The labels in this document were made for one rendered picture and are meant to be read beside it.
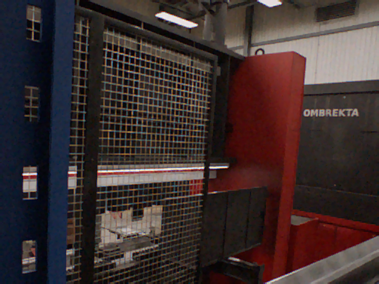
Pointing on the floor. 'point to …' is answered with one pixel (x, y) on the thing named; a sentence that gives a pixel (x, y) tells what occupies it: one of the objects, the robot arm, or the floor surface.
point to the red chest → (300, 242)
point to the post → (88, 229)
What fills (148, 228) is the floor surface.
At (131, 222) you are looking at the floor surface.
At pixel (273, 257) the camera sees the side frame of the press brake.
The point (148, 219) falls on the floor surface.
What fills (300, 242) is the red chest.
